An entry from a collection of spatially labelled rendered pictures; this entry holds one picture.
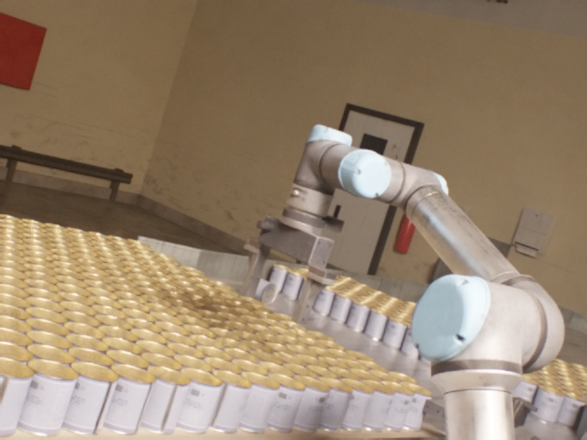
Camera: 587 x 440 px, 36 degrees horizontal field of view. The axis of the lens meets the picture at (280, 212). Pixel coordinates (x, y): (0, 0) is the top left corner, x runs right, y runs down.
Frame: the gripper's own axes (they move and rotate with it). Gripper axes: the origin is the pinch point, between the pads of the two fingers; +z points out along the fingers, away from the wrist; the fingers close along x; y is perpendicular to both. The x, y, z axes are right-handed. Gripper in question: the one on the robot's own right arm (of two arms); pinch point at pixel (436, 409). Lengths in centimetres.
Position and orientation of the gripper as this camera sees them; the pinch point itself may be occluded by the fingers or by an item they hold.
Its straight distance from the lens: 190.2
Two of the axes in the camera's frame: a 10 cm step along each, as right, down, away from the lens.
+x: 6.0, 1.5, 7.9
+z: -7.4, -2.9, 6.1
